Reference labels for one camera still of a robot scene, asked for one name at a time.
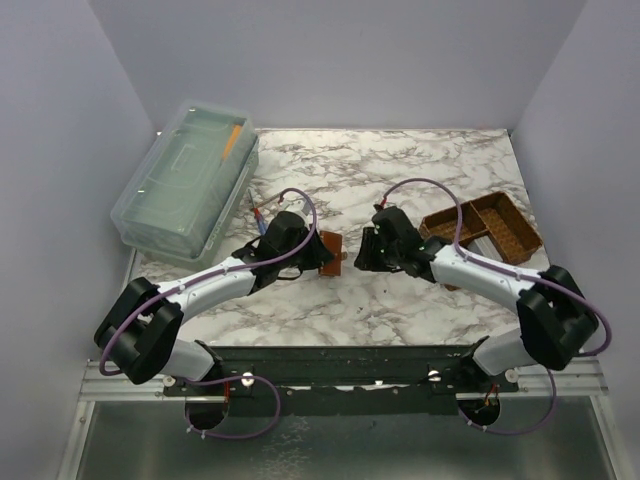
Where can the brown woven wicker tray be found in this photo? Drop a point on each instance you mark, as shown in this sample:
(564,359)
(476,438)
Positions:
(497,216)

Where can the brown leather card holder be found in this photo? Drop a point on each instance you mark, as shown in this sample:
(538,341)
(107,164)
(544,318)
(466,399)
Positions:
(334,244)

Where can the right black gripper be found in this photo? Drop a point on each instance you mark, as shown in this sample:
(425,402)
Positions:
(365,259)

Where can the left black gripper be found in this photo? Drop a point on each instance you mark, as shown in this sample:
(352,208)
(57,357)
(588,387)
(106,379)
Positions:
(319,253)

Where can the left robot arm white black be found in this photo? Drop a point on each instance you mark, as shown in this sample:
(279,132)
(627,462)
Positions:
(139,336)

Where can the clear plastic storage box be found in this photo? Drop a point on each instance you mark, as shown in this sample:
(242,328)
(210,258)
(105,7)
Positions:
(182,192)

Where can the aluminium rail frame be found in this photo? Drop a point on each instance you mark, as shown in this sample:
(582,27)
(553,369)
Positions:
(554,427)

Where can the silver cards in tray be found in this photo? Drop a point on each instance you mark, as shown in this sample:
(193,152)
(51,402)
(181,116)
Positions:
(483,247)

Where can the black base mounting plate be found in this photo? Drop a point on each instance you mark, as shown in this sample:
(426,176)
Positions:
(341,381)

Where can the orange pencil in box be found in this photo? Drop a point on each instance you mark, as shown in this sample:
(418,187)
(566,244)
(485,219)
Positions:
(236,131)

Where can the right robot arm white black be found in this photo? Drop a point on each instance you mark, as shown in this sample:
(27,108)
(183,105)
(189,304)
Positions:
(553,321)

